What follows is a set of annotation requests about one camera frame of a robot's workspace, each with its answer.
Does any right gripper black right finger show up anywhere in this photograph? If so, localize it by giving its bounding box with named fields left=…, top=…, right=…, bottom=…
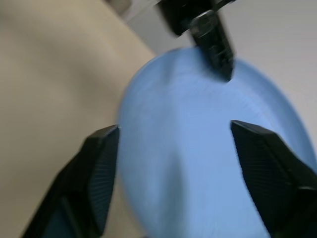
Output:
left=230, top=120, right=317, bottom=238

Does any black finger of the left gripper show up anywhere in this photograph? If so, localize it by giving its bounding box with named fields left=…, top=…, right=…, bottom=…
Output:
left=189, top=9, right=236, bottom=83

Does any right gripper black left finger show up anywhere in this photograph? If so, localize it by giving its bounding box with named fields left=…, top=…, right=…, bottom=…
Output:
left=21, top=124, right=120, bottom=238

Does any blue plate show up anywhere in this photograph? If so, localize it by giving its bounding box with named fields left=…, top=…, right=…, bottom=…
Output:
left=115, top=47, right=317, bottom=238

